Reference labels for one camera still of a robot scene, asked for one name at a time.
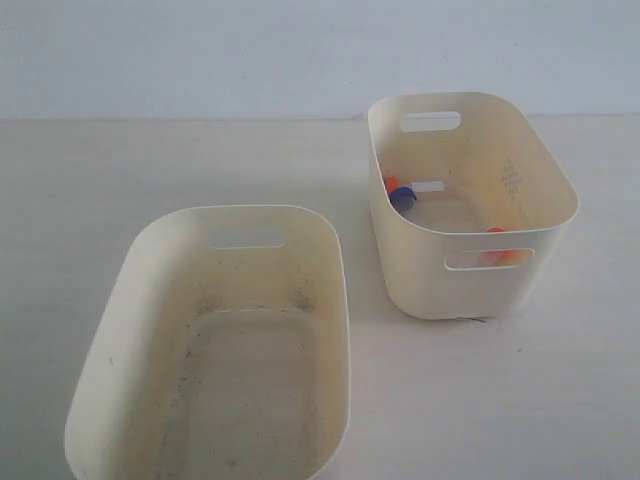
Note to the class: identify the orange-capped clear tube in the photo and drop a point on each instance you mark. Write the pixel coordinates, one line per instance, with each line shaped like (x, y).
(391, 183)

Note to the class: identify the blue-capped clear tube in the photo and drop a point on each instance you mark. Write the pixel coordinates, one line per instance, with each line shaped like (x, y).
(404, 197)

